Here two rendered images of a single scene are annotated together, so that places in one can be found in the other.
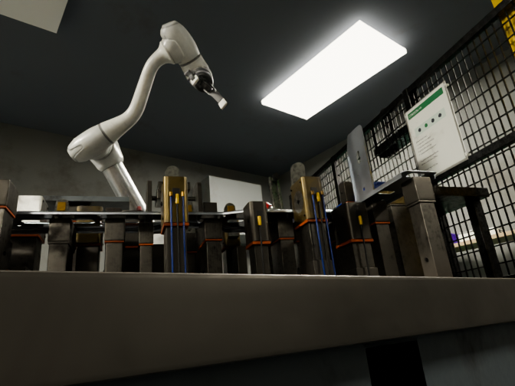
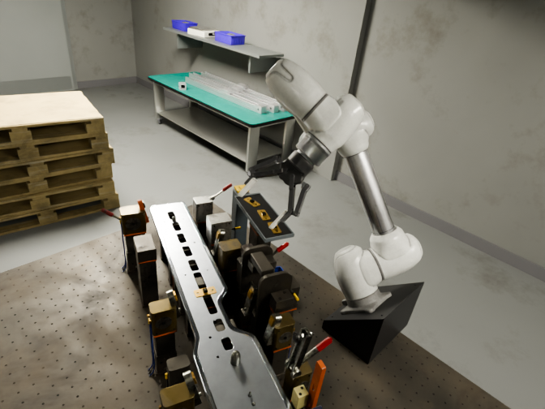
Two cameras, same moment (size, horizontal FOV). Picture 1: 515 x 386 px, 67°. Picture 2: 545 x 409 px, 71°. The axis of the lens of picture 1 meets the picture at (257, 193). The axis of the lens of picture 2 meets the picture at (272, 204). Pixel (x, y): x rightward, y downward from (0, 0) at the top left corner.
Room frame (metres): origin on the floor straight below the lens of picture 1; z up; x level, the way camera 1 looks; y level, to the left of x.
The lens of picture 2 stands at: (1.09, -0.81, 2.09)
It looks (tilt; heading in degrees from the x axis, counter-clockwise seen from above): 31 degrees down; 81
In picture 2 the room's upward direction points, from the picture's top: 7 degrees clockwise
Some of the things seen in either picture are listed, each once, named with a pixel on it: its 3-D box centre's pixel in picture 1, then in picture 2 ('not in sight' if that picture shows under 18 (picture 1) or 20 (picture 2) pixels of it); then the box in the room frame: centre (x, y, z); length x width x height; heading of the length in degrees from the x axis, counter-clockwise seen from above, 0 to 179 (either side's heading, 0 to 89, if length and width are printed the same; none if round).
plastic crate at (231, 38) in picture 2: not in sight; (229, 37); (1.17, 4.54, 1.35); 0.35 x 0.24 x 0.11; 129
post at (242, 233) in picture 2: not in sight; (238, 226); (1.21, 0.90, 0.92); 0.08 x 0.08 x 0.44; 19
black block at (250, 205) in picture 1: (260, 259); (174, 391); (0.97, 0.01, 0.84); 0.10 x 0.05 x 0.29; 19
